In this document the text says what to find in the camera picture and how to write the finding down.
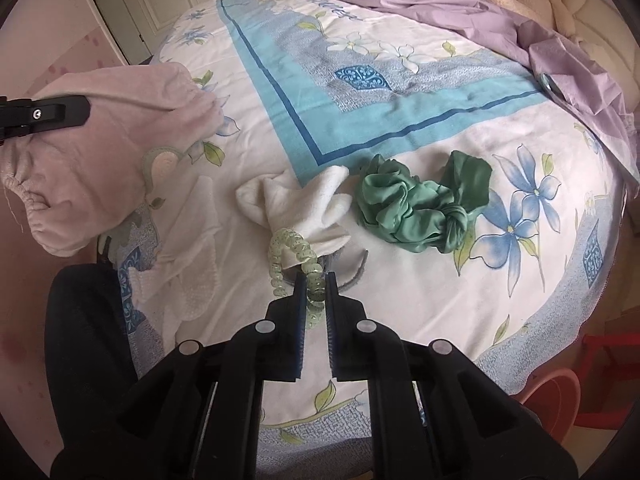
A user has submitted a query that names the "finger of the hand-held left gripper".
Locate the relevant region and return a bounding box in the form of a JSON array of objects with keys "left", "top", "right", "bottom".
[{"left": 0, "top": 95, "right": 92, "bottom": 137}]

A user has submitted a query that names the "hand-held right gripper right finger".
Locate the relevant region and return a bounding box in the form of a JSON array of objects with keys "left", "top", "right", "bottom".
[{"left": 325, "top": 270, "right": 576, "bottom": 480}]

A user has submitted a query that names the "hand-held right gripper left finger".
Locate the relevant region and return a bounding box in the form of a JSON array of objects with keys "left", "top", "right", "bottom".
[{"left": 50, "top": 274, "right": 308, "bottom": 480}]

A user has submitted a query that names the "green spiral hair tie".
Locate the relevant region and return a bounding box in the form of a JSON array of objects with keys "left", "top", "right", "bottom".
[{"left": 269, "top": 227, "right": 326, "bottom": 333}]

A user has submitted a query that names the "pink fleece garment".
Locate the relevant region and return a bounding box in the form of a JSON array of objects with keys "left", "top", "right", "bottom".
[{"left": 0, "top": 62, "right": 226, "bottom": 258}]

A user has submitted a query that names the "grey hair band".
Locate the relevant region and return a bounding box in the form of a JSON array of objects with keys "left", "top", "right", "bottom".
[{"left": 320, "top": 249, "right": 370, "bottom": 291}]

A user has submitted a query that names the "white fleece cloth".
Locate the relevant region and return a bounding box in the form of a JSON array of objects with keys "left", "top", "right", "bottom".
[{"left": 235, "top": 165, "right": 353, "bottom": 261}]

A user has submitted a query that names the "green satin scrunchie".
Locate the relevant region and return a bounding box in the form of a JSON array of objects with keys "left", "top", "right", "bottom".
[{"left": 355, "top": 150, "right": 493, "bottom": 255}]

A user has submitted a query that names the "cream wardrobe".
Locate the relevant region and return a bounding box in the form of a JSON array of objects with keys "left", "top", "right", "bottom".
[{"left": 77, "top": 0, "right": 266, "bottom": 66}]

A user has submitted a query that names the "floral bed blanket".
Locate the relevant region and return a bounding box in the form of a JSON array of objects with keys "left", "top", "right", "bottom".
[{"left": 97, "top": 0, "right": 636, "bottom": 480}]

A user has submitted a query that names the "pink plastic basin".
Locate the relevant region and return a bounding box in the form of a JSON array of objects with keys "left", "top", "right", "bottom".
[{"left": 512, "top": 367, "right": 583, "bottom": 441}]

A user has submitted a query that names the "red plastic stool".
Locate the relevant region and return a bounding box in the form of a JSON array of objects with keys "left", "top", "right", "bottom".
[{"left": 575, "top": 332, "right": 636, "bottom": 431}]

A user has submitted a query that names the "cream padded headboard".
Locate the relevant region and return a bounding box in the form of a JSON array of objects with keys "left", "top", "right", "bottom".
[{"left": 560, "top": 0, "right": 640, "bottom": 61}]

